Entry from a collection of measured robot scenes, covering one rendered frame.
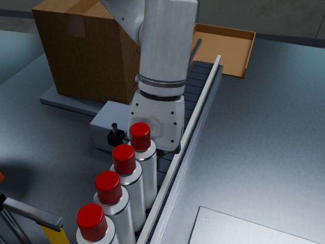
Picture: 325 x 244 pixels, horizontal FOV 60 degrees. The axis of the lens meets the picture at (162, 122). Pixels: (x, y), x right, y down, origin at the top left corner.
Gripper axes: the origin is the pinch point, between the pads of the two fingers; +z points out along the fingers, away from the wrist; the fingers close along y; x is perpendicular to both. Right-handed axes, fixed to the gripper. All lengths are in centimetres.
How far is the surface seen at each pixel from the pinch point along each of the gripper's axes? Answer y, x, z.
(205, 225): 13.2, -3.4, 7.9
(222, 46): 2, 74, -15
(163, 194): 4.0, -3.1, 4.1
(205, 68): 0.1, 47.7, -10.6
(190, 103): 0.5, 29.5, -4.0
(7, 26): -257, 218, 21
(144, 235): 3.7, -11.4, 7.1
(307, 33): 60, 279, -14
